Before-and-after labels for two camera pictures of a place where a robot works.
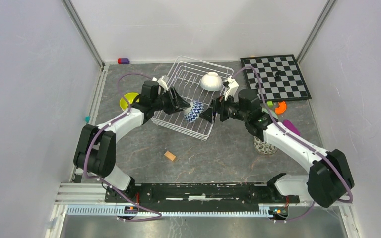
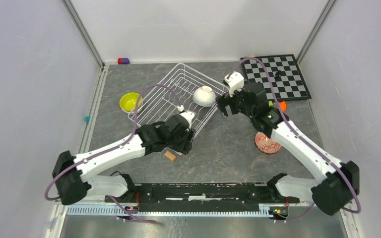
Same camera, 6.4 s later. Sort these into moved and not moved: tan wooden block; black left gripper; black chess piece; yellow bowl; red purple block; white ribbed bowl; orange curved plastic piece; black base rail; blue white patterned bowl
Moved: blue white patterned bowl; white ribbed bowl; black left gripper
Not moved: black base rail; orange curved plastic piece; yellow bowl; tan wooden block; black chess piece; red purple block
